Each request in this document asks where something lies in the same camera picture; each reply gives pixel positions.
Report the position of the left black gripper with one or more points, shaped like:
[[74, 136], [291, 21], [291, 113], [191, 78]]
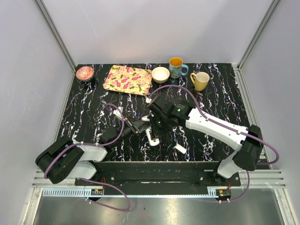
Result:
[[137, 126]]

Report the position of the floral rectangular tray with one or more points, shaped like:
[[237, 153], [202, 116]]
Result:
[[128, 80]]

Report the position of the cream ceramic bowl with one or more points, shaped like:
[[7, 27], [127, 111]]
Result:
[[160, 75]]

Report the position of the red patterned small bowl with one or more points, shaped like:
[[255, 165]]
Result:
[[85, 73]]

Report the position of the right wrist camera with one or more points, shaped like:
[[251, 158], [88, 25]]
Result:
[[150, 101]]

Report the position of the white battery compartment cover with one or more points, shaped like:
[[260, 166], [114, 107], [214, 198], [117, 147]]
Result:
[[180, 148]]

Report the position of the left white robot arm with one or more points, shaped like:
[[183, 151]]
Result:
[[70, 159]]

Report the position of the aluminium frame post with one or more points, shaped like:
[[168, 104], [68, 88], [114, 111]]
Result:
[[48, 20], [259, 31]]

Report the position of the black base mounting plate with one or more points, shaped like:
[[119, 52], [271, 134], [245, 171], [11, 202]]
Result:
[[159, 178]]

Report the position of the white remote control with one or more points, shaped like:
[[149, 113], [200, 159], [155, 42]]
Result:
[[153, 141]]

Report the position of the right aluminium frame post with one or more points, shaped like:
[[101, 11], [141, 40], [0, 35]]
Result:
[[259, 31]]

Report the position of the left aluminium frame post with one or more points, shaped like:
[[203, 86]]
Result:
[[48, 20]]

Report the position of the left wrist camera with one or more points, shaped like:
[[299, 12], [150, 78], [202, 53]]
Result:
[[118, 112]]

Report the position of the yellow mug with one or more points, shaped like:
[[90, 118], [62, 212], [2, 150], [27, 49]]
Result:
[[200, 80]]

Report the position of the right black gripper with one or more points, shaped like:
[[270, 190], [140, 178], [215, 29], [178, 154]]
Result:
[[156, 132]]

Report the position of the blue butterfly mug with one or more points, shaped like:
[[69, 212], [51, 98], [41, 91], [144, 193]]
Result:
[[177, 68]]

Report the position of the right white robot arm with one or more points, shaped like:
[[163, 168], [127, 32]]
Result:
[[243, 140]]

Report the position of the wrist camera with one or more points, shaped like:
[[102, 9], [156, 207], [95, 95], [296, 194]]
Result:
[[118, 112], [150, 101]]

